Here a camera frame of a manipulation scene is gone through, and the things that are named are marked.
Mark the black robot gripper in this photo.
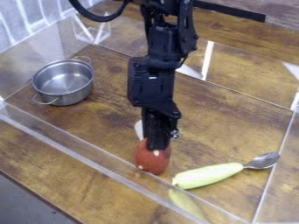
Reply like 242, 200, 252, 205
126, 57, 181, 151

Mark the white plush mushroom red cap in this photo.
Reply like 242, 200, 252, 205
133, 119, 173, 176

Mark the silver metal pot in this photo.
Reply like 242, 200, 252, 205
32, 56, 94, 106

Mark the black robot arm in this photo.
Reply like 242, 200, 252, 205
126, 0, 198, 151

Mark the black bar on back table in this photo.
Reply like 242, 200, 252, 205
192, 0, 266, 23

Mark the green handled metal spoon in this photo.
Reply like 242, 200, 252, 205
172, 152, 280, 189

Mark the clear acrylic enclosure wall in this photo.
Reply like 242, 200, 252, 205
0, 0, 299, 224

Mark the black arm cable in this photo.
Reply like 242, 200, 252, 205
68, 0, 130, 23

